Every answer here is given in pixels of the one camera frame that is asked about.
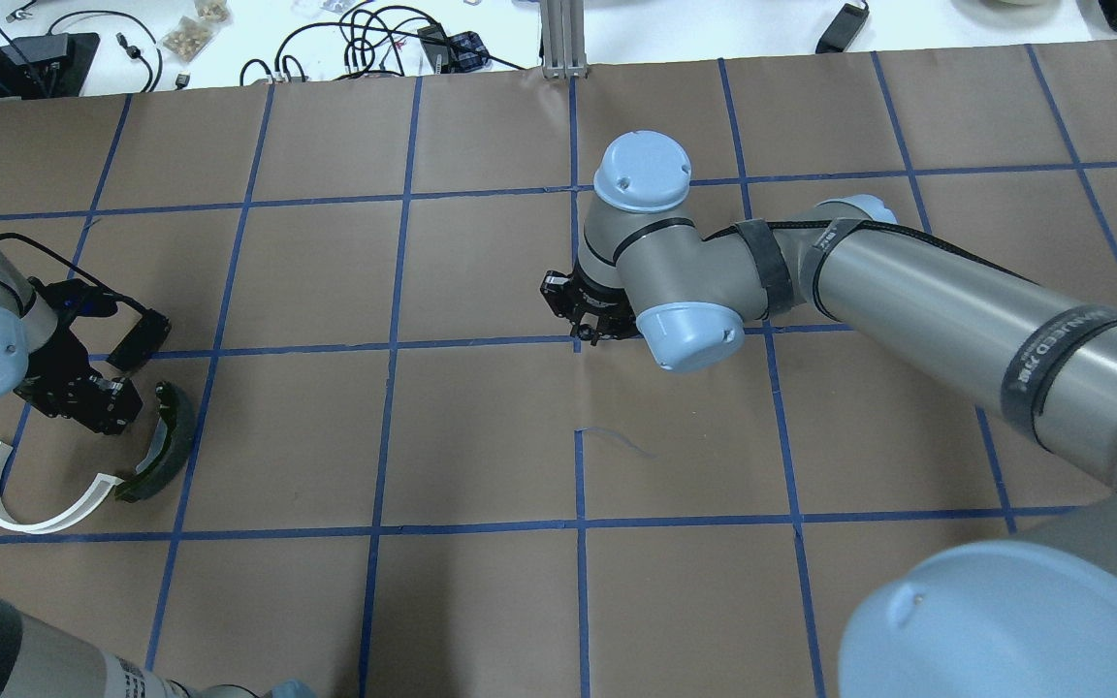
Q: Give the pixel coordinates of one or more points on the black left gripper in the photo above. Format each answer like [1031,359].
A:
[52,384]

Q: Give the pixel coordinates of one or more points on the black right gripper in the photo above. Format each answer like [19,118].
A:
[601,316]

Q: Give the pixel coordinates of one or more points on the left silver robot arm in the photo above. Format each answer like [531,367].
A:
[26,322]

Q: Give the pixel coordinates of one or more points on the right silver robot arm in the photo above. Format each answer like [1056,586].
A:
[1033,615]

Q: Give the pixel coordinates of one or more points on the black brake pad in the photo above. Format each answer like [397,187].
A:
[139,345]

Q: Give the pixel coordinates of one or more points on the green curved brake shoe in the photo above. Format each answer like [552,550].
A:
[170,446]

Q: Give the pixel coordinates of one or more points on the black monitor stand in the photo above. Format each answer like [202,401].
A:
[61,61]

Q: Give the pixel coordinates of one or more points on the white curved plastic bracket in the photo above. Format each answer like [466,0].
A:
[27,506]

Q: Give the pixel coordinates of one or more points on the aluminium frame post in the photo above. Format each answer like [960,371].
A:
[563,46]

